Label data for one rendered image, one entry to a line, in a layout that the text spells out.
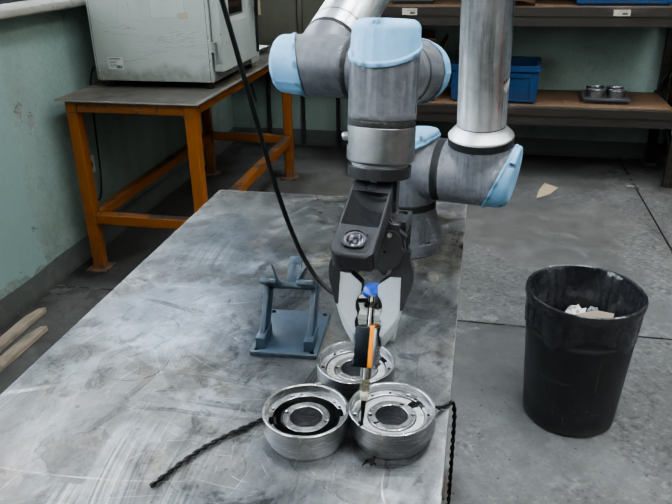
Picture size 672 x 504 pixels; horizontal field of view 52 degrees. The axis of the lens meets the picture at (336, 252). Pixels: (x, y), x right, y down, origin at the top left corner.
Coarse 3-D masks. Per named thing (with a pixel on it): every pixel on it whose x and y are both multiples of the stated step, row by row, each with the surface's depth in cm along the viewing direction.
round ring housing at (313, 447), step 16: (304, 384) 87; (320, 384) 87; (272, 400) 85; (336, 400) 86; (272, 416) 83; (288, 416) 83; (304, 416) 86; (320, 416) 84; (272, 432) 80; (336, 432) 79; (288, 448) 79; (304, 448) 79; (320, 448) 79; (336, 448) 82
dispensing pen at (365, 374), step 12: (372, 300) 80; (372, 312) 80; (372, 324) 80; (360, 336) 79; (360, 348) 79; (360, 360) 79; (360, 372) 81; (360, 384) 80; (360, 396) 80; (360, 420) 80
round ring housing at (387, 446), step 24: (384, 384) 87; (408, 384) 87; (360, 408) 85; (384, 408) 85; (408, 408) 84; (432, 408) 82; (360, 432) 80; (408, 432) 78; (432, 432) 81; (384, 456) 80; (408, 456) 80
